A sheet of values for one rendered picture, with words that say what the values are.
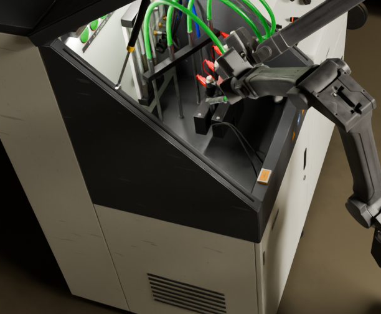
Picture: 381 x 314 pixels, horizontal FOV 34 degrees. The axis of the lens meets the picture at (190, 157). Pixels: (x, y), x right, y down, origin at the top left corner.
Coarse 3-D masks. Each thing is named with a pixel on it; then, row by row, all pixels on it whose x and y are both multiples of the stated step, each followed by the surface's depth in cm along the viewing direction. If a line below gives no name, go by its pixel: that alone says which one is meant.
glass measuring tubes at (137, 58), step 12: (132, 12) 197; (132, 24) 195; (144, 48) 212; (132, 60) 207; (144, 60) 212; (156, 60) 220; (132, 72) 211; (144, 72) 215; (144, 84) 215; (156, 84) 224; (144, 96) 219
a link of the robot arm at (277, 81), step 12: (324, 60) 123; (336, 60) 119; (252, 72) 154; (264, 72) 144; (276, 72) 137; (288, 72) 130; (300, 72) 125; (312, 72) 123; (348, 72) 118; (252, 84) 149; (264, 84) 143; (276, 84) 135; (288, 84) 128; (252, 96) 154; (264, 96) 150; (288, 96) 123; (300, 96) 117; (300, 108) 122
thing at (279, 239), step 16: (304, 128) 233; (304, 144) 240; (304, 160) 246; (288, 176) 219; (304, 176) 254; (288, 192) 226; (304, 192) 266; (288, 208) 233; (304, 208) 276; (272, 224) 207; (288, 224) 241; (272, 240) 213; (288, 240) 249; (272, 256) 219; (288, 256) 257; (272, 272) 226; (272, 288) 233; (272, 304) 241
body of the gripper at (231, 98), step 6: (228, 78) 171; (234, 78) 167; (222, 84) 171; (228, 84) 171; (234, 84) 167; (222, 90) 171; (228, 90) 171; (234, 90) 168; (228, 96) 171; (234, 96) 171; (240, 96) 172; (228, 102) 172; (234, 102) 171
